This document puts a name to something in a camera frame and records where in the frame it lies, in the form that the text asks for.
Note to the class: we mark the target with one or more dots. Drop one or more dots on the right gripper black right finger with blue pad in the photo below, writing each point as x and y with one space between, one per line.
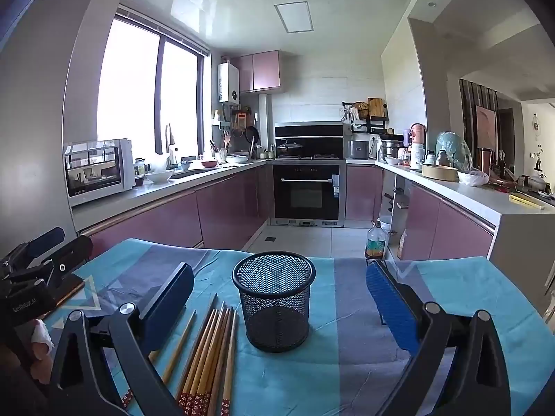
477 382

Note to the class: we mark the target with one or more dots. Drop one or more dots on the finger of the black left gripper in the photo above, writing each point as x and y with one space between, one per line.
62 263
24 254

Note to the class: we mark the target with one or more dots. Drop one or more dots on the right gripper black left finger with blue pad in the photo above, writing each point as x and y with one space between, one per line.
81 382

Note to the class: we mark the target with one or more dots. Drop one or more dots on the wooden chopstick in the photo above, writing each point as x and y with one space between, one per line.
176 354
194 349
195 384
190 378
221 359
205 361
227 386
214 361

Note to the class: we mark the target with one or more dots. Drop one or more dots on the kitchen window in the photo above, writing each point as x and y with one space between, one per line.
151 90

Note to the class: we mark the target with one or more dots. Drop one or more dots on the person's left hand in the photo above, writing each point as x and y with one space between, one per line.
41 347

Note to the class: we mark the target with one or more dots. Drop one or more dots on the black smartphone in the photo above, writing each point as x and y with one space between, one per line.
68 287

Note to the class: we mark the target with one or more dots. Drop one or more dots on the white microwave oven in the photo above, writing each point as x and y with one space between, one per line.
97 169

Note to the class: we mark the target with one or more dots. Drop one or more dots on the blue striped tablecloth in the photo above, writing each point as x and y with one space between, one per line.
350 361

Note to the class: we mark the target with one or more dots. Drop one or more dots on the white bowl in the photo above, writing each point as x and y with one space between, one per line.
159 176

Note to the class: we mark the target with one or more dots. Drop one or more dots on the pink lower cabinets right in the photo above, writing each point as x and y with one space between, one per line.
422 224

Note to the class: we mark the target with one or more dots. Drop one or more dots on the pink cabinets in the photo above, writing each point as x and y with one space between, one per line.
222 209
422 224

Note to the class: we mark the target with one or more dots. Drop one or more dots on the cooking oil bottle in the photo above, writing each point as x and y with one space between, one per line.
376 242

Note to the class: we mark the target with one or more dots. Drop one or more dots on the pink lower cabinets left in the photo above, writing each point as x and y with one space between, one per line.
222 209

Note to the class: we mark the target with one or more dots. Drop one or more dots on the black mesh pen holder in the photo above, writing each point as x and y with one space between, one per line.
274 289

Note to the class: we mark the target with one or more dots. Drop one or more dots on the white plastic bag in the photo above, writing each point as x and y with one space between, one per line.
473 178

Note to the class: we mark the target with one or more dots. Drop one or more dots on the round bamboo steamer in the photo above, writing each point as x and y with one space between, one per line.
439 172

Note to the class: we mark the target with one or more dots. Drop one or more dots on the green plastic-wrapped fan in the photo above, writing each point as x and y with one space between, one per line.
456 149

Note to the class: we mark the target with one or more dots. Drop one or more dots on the white water heater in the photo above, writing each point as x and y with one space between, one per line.
228 84

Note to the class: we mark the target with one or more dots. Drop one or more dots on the black built-in oven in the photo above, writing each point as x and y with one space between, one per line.
309 192

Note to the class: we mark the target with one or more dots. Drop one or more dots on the pink thermos jug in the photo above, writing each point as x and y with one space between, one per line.
418 134

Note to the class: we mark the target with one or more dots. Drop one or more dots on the steel pot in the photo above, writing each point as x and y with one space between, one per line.
390 145

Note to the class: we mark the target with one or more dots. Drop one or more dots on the black range hood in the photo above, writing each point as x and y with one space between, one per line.
310 140

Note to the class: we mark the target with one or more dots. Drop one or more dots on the pink upper wall cabinet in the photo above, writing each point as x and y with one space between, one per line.
258 72

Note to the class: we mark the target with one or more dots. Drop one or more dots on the black wall spice rack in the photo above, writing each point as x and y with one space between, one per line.
368 116

